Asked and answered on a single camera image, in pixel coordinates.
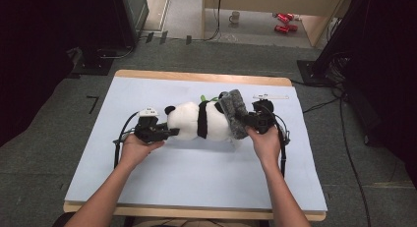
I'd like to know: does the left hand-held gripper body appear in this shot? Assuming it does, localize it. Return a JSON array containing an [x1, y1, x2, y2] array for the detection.
[[132, 107, 168, 144]]

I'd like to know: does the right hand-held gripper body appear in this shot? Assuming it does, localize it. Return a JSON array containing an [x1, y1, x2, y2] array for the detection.
[[248, 93, 290, 136]]

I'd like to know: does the grey fluffy cloth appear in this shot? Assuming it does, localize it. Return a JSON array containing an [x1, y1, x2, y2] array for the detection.
[[217, 88, 252, 142]]

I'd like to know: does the panda plush toy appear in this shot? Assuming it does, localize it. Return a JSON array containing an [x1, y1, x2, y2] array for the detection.
[[163, 94, 238, 142]]

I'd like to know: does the person's left hand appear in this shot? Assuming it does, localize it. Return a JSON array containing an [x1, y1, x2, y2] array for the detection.
[[119, 133, 165, 171]]

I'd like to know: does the person's right hand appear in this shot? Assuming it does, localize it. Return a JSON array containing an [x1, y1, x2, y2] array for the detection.
[[245, 124, 282, 167]]

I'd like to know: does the light blue table mat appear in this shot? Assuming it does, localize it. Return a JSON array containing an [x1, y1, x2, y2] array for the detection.
[[64, 76, 328, 212]]

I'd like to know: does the wooden table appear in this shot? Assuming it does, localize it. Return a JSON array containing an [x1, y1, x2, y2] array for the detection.
[[63, 69, 328, 222]]

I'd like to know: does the black stand with pole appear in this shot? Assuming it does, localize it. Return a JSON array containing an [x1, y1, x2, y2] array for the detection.
[[296, 0, 372, 87]]

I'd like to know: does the black stand base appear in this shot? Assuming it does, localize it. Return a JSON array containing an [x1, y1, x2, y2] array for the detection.
[[71, 48, 114, 77]]

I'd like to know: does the person's lap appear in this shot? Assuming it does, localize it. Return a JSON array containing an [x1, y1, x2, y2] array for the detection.
[[131, 216, 264, 227]]

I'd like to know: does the beige mug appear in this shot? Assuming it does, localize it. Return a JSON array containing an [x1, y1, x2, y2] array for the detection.
[[228, 10, 241, 25]]

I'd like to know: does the wooden shelf unit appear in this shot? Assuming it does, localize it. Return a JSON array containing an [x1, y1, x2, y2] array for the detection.
[[201, 0, 348, 48]]

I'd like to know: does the black cabinet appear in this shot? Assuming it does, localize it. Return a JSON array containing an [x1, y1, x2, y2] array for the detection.
[[78, 0, 150, 51]]

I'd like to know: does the black curtain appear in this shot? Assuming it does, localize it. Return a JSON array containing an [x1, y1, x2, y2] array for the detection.
[[343, 0, 417, 189], [0, 0, 82, 147]]

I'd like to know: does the left hand-held gripper cable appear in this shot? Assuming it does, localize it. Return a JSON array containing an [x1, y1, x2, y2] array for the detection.
[[112, 111, 141, 169]]

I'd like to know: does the hand-held gripper cable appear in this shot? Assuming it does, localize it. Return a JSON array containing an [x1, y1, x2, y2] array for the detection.
[[262, 103, 291, 179], [112, 111, 141, 169]]

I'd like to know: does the right hand-held gripper cable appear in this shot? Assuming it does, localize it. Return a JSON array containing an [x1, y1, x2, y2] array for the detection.
[[262, 103, 291, 179]]

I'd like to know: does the short black floor cable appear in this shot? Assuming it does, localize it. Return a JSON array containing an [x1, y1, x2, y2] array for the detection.
[[302, 96, 342, 115]]

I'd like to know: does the long black floor cable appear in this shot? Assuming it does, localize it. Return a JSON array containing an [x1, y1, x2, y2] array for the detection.
[[338, 97, 372, 227]]

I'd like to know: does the black hanging cable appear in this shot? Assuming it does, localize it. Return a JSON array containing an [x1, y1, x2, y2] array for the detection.
[[202, 0, 222, 42]]

